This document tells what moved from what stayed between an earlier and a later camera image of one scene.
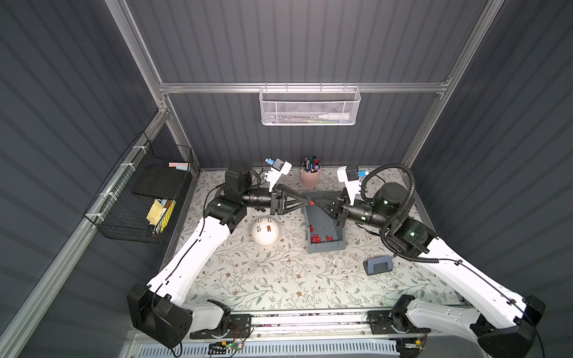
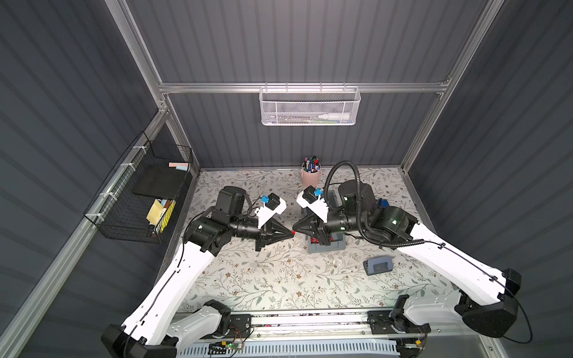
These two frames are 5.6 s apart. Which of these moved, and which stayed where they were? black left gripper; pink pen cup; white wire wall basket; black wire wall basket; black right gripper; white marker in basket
Moved: black left gripper; black right gripper
Stayed: white marker in basket; black wire wall basket; white wire wall basket; pink pen cup
